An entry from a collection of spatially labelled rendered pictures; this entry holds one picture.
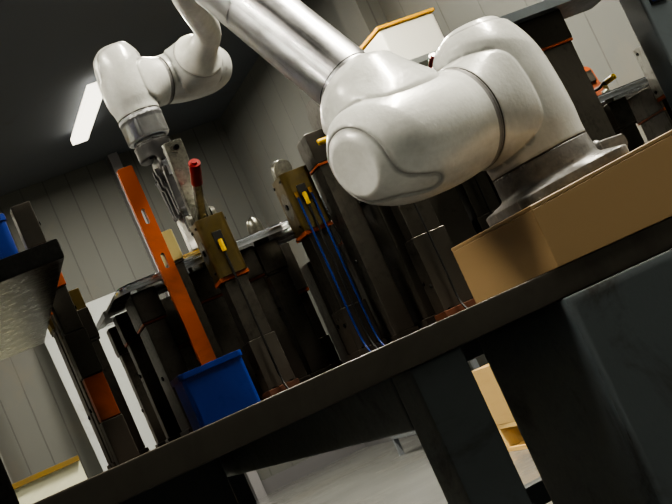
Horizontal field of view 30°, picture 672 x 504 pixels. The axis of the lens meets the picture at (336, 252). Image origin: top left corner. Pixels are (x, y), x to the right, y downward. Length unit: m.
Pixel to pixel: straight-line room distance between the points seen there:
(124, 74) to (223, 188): 8.56
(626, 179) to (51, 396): 9.00
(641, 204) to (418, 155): 0.32
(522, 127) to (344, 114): 0.26
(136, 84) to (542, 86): 0.99
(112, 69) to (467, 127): 1.03
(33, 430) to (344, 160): 8.92
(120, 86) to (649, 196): 1.17
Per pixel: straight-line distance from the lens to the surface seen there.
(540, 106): 1.80
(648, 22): 2.56
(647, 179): 1.77
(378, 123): 1.64
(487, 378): 6.05
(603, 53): 6.03
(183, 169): 2.37
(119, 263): 10.76
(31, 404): 10.50
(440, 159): 1.66
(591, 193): 1.73
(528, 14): 2.40
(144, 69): 2.55
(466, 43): 1.81
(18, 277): 1.83
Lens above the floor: 0.69
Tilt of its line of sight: 5 degrees up
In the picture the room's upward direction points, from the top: 24 degrees counter-clockwise
